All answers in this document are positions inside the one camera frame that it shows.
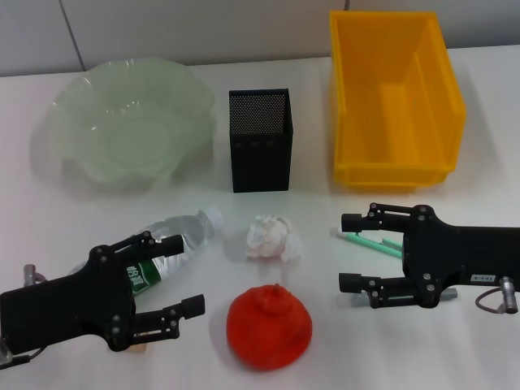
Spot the left gripper cable silver plug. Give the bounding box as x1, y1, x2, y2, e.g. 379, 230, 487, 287
23, 263, 46, 286

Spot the green utility knife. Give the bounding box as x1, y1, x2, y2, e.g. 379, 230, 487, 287
335, 227, 404, 259

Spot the orange fruit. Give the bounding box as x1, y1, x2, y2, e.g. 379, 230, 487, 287
225, 283, 314, 361

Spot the black mesh pen holder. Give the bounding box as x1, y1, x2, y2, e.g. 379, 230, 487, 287
227, 87, 294, 193

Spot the grey marker pen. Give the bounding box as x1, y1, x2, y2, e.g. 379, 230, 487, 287
351, 288, 458, 308

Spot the wavy green glass fruit plate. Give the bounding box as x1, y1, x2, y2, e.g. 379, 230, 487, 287
47, 58, 217, 195

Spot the yellow plastic bin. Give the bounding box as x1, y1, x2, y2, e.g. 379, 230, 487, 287
327, 10, 467, 193

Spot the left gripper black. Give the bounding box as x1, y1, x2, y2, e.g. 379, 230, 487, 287
0, 230, 206, 354

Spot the white paper ball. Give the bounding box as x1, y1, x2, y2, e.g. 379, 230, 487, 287
245, 214, 305, 262

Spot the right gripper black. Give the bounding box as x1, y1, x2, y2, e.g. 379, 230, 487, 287
338, 202, 520, 309

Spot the clear water bottle green label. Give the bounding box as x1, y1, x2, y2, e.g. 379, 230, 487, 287
67, 205, 227, 301

